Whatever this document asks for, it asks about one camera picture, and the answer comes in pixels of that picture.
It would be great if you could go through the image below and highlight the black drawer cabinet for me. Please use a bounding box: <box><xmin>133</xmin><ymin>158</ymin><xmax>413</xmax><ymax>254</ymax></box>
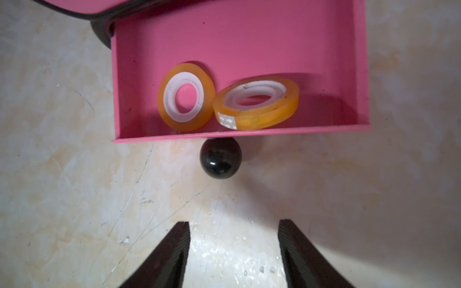
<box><xmin>34</xmin><ymin>1</ymin><xmax>169</xmax><ymax>49</ymax></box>

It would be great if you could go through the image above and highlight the pink drawer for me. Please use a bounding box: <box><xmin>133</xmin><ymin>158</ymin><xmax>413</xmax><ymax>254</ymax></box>
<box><xmin>110</xmin><ymin>0</ymin><xmax>372</xmax><ymax>180</ymax></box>

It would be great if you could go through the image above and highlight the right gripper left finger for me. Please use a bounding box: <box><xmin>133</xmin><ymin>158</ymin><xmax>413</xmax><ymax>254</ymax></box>
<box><xmin>120</xmin><ymin>222</ymin><xmax>190</xmax><ymax>288</ymax></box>

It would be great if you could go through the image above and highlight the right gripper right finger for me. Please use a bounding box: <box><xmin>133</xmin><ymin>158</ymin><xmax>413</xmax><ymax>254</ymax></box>
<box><xmin>277</xmin><ymin>219</ymin><xmax>352</xmax><ymax>288</ymax></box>

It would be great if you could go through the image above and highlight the orange tape roll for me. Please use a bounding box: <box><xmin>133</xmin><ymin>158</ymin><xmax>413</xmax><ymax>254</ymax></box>
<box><xmin>157</xmin><ymin>63</ymin><xmax>216</xmax><ymax>132</ymax></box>
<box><xmin>212</xmin><ymin>76</ymin><xmax>300</xmax><ymax>131</ymax></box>

